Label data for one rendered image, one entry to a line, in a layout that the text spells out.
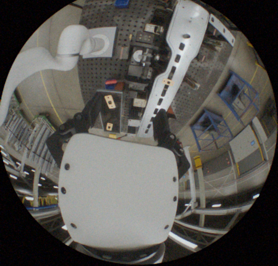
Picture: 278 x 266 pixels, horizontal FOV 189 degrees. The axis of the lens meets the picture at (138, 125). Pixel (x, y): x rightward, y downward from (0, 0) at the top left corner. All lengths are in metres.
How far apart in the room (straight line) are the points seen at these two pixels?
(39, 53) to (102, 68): 0.68
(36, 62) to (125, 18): 0.72
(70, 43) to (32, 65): 0.17
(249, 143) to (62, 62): 8.37
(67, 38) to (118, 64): 0.58
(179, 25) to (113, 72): 0.69
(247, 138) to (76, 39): 8.33
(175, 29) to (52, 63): 0.58
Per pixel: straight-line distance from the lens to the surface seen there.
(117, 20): 0.91
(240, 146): 8.20
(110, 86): 0.94
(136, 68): 0.38
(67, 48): 0.42
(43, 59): 0.37
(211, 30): 0.77
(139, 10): 0.92
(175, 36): 0.57
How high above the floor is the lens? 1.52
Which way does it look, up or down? 39 degrees down
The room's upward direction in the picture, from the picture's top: 179 degrees counter-clockwise
